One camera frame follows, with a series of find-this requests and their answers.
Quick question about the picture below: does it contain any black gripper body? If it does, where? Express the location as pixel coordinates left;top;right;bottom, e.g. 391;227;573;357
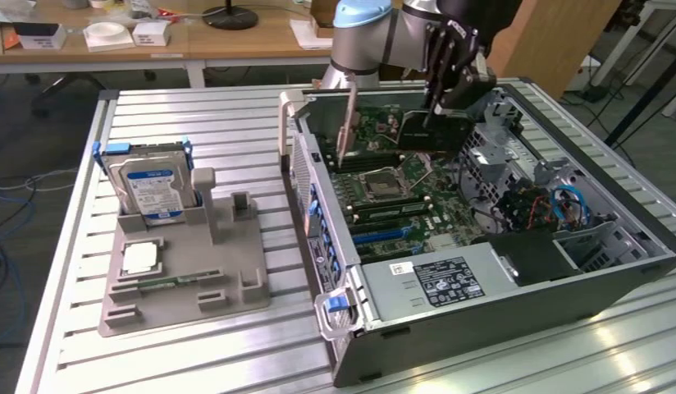
424;18;482;83

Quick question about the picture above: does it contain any Nvidia graphics card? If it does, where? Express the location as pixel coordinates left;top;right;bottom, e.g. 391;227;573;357
336;72;478;165

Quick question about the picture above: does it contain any wooden cabinet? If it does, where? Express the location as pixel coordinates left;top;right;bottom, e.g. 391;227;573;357
484;0;625;99

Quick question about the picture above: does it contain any perforated metal disk bay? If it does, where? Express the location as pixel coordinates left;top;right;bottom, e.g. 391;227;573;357
460;122;542;202

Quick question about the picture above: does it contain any metal socket cover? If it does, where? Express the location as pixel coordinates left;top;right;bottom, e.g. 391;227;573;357
400;152;436;186

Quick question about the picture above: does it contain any CPU socket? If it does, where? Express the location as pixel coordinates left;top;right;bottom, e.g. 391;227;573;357
359;170;408;202

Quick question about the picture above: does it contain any white paper stack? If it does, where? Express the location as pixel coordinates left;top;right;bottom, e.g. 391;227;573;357
290;18;335;51

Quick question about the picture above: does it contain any brown cardboard box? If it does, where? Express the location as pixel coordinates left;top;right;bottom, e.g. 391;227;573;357
310;0;339;29

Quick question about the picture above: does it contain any green motherboard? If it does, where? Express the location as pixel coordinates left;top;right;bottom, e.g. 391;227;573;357
320;139;482;263

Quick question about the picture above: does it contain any RAM stick with white label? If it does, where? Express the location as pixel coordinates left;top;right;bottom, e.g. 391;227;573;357
355;199;434;221

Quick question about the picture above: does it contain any black slanted stand pole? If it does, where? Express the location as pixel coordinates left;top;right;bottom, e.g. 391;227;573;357
605;20;676;147

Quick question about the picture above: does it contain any blue expansion slot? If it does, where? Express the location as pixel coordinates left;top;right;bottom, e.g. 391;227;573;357
351;228;410;244

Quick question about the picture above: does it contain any wooden desk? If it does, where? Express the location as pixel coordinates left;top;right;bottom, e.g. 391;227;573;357
0;0;487;87

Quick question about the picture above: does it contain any black round lamp base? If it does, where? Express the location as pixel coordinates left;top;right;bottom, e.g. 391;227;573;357
200;0;260;30

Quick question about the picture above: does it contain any grey power supply unit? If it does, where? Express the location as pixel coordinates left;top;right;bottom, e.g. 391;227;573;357
363;241;520;321

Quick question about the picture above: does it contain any white labelled box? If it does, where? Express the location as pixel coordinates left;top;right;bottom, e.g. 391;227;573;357
131;21;174;47

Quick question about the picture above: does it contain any grey printed parts rack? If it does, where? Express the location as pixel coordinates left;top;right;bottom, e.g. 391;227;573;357
99;167;272;338

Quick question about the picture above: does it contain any black open PC case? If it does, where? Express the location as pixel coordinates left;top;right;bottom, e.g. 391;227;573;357
278;80;676;389

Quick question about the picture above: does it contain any green RAM stick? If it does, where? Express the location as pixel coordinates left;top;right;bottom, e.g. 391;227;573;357
112;270;224;295

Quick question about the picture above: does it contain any silver CPU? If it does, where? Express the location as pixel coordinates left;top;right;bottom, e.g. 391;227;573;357
123;242;159;275

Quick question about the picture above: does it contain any white box with black top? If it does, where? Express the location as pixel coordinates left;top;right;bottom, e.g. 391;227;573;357
12;22;67;50

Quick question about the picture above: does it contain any blue wire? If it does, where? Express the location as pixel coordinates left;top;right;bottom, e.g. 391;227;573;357
554;185;591;225

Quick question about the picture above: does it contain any hard disk with blue bracket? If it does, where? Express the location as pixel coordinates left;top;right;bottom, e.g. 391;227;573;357
91;139;192;227

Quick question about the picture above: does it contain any blue floor cable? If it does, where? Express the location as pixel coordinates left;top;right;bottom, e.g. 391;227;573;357
0;184;32;350

